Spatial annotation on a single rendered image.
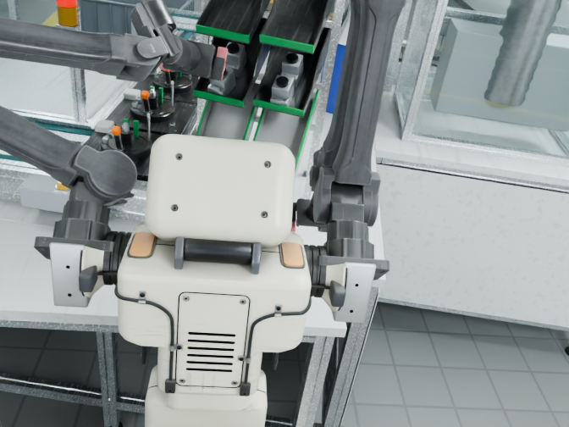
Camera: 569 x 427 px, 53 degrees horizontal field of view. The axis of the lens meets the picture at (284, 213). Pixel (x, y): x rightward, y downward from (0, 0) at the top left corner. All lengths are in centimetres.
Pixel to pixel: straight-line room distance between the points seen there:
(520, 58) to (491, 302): 101
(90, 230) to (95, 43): 33
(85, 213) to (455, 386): 187
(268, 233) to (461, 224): 156
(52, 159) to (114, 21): 267
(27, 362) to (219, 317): 163
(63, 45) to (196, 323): 51
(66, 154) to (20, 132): 7
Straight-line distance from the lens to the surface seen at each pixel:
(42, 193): 152
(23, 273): 143
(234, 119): 155
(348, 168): 95
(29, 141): 96
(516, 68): 214
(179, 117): 186
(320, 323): 130
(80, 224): 92
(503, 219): 231
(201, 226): 79
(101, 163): 94
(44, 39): 104
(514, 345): 279
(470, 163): 215
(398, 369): 246
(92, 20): 363
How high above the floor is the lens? 176
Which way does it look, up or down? 34 degrees down
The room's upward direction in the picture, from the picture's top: 9 degrees clockwise
